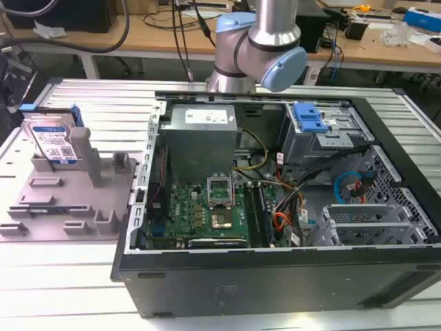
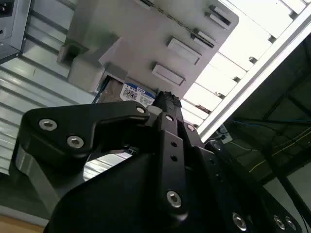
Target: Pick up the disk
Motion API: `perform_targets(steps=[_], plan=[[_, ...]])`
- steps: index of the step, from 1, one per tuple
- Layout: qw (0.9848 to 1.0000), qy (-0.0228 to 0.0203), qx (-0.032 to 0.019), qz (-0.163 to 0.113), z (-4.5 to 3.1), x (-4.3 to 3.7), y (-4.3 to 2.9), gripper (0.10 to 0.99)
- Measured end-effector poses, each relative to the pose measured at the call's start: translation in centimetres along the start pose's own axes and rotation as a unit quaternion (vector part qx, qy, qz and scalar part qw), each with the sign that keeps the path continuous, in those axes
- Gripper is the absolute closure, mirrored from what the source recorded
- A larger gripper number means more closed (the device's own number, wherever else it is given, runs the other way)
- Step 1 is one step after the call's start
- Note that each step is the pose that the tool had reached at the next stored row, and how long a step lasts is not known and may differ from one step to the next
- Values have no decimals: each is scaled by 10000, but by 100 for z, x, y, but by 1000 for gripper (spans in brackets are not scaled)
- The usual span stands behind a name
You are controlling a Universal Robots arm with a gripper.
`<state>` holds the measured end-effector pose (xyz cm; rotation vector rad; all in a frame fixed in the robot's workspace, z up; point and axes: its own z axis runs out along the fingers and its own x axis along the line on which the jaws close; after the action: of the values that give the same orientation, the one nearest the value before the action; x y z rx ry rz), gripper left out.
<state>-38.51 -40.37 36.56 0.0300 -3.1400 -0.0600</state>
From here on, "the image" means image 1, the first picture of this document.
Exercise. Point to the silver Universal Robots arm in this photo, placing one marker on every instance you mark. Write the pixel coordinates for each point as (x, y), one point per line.
(255, 48)

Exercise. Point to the metal disk bay cage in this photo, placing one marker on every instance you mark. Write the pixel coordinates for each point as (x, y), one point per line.
(365, 224)

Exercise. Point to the hard disk in blue carrier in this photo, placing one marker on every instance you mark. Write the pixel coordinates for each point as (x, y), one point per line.
(51, 138)

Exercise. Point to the grey power supply unit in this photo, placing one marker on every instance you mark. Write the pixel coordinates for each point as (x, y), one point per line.
(198, 138)

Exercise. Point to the green motherboard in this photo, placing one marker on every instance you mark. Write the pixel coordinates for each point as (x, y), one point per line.
(206, 217)

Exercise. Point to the CPU socket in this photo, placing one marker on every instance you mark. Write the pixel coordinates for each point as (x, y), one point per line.
(223, 221)

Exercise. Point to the RAM slot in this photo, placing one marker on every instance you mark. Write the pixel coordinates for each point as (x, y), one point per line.
(264, 213)
(251, 213)

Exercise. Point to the blue drive bay latch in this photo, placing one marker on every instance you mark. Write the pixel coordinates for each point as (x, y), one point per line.
(308, 119)

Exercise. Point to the metal optical drive cage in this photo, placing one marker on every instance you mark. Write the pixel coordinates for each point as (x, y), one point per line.
(324, 138)

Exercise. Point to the black open PC case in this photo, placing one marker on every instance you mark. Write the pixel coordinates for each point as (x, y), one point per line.
(275, 276)

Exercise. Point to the wooden desk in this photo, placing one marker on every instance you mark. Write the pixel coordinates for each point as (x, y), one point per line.
(165, 38)

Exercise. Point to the grey parts rack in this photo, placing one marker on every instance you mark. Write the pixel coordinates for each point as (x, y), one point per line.
(69, 200)

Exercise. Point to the black desktop tower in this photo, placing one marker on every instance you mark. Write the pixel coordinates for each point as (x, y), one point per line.
(311, 31)

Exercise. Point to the black chair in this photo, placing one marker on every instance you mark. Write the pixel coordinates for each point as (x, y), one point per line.
(17, 86)

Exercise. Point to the clear plastic bag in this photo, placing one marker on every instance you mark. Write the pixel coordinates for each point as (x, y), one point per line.
(396, 34)

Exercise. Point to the black computer box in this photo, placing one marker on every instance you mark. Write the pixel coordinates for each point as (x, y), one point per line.
(58, 15)

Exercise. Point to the blue cardboard box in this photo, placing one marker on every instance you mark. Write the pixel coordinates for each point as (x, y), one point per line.
(422, 19)

